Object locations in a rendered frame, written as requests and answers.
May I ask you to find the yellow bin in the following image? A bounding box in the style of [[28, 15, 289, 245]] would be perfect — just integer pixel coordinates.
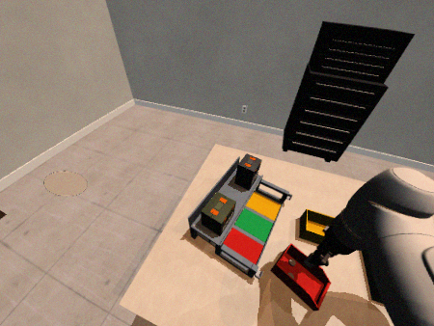
[[299, 209, 335, 244]]

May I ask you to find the red bin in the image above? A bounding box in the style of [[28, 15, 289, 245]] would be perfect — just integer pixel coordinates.
[[270, 243, 331, 312]]

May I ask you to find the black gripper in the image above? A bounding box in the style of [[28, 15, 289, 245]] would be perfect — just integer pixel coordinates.
[[303, 226, 356, 268]]

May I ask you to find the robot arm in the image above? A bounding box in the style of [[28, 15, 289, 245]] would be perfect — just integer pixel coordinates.
[[332, 168, 434, 326]]

